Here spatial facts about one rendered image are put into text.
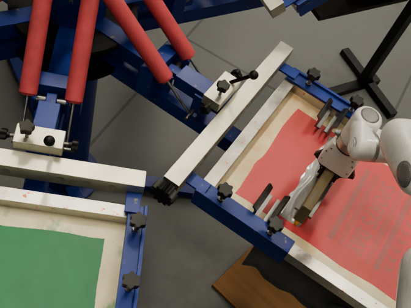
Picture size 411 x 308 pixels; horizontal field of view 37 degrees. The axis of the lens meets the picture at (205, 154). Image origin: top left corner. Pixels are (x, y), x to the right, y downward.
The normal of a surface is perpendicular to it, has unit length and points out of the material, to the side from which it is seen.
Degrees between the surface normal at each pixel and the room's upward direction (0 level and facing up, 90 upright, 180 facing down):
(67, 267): 0
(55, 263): 0
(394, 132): 65
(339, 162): 89
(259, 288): 0
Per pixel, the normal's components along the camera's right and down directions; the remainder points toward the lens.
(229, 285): 0.22, -0.54
